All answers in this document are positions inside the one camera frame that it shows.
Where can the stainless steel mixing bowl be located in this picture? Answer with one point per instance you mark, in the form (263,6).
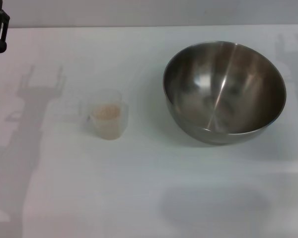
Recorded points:
(223,99)

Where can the rice grains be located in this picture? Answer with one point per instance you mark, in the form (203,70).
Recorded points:
(105,111)

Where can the clear plastic measuring cup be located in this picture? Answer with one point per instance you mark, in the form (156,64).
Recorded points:
(106,129)

